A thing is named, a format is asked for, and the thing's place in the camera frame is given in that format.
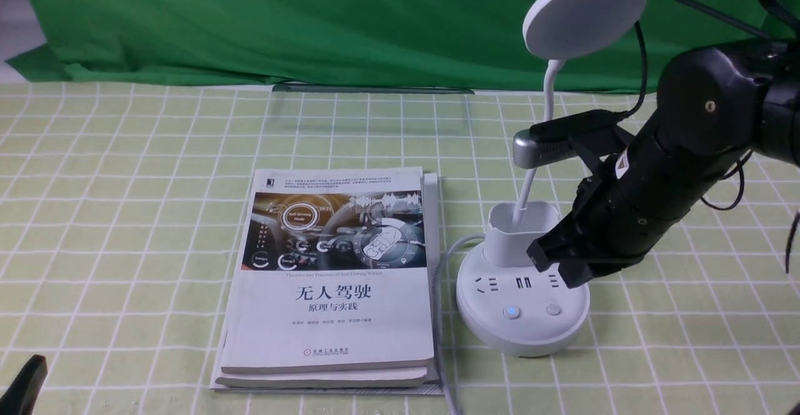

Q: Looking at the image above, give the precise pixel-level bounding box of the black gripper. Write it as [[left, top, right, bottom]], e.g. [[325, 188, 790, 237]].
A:
[[526, 130, 713, 289]]

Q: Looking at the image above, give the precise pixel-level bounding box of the white desk lamp with socket base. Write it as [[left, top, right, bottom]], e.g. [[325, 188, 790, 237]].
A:
[[456, 0, 646, 356]]

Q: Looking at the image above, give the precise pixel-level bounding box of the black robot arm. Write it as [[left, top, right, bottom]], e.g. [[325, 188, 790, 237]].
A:
[[526, 39, 798, 289]]

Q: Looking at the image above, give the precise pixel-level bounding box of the white book bottom of stack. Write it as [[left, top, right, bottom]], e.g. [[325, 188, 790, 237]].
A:
[[209, 175, 445, 397]]

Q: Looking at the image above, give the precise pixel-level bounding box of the self-driving textbook top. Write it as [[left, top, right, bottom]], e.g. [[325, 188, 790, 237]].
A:
[[221, 167, 435, 375]]

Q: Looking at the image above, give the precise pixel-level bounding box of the green backdrop cloth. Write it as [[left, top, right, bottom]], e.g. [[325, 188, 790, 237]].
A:
[[5, 0, 800, 94]]

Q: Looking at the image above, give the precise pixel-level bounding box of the green checkered tablecloth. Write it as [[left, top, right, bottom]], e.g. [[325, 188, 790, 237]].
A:
[[1, 84, 799, 414]]

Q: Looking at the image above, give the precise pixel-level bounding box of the black object at left corner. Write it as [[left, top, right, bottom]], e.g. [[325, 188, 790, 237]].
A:
[[1, 354, 48, 415]]

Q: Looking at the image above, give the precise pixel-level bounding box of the white lamp power cable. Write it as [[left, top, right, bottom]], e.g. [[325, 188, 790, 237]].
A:
[[431, 234, 486, 415]]

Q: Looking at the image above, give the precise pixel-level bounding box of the black camera cable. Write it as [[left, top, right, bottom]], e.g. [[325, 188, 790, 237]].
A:
[[616, 0, 776, 122]]

